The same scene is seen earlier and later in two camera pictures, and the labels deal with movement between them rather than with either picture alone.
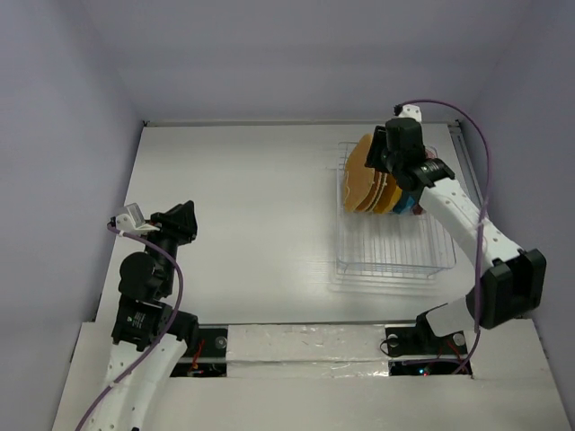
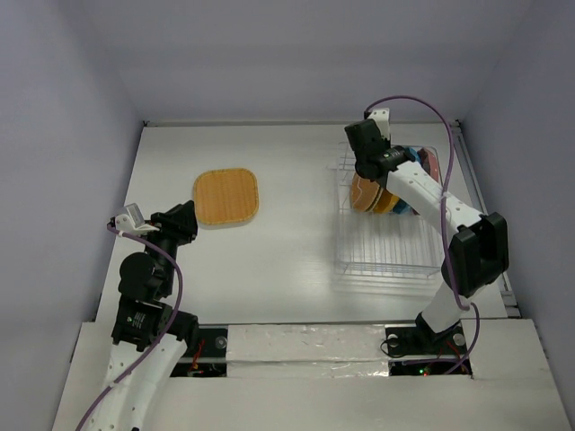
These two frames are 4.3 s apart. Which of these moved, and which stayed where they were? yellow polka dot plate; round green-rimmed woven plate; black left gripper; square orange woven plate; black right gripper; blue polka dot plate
Moved: black right gripper; square orange woven plate
Stayed: round green-rimmed woven plate; yellow polka dot plate; blue polka dot plate; black left gripper
